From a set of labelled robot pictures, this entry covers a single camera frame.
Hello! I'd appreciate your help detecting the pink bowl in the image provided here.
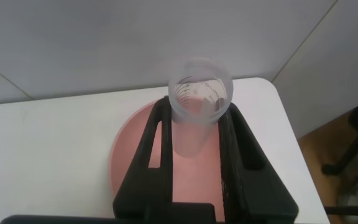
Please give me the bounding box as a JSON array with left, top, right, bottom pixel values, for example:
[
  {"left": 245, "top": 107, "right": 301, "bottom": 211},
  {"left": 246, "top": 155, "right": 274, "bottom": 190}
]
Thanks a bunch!
[{"left": 109, "top": 99, "right": 226, "bottom": 222}]

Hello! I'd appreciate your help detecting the test tube with red pigment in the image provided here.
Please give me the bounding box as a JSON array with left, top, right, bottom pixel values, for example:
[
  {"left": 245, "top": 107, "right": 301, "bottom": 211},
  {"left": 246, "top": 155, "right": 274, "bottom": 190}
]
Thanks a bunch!
[{"left": 168, "top": 57, "right": 234, "bottom": 159}]

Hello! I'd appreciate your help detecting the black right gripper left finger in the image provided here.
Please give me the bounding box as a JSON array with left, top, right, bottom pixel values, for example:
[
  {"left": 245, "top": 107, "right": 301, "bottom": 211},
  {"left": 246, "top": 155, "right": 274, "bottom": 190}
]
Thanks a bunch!
[{"left": 112, "top": 96, "right": 174, "bottom": 224}]

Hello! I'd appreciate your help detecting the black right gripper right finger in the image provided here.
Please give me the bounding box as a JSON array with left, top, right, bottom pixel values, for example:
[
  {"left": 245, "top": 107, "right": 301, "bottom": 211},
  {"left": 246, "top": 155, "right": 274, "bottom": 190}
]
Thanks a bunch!
[{"left": 218, "top": 101, "right": 300, "bottom": 224}]

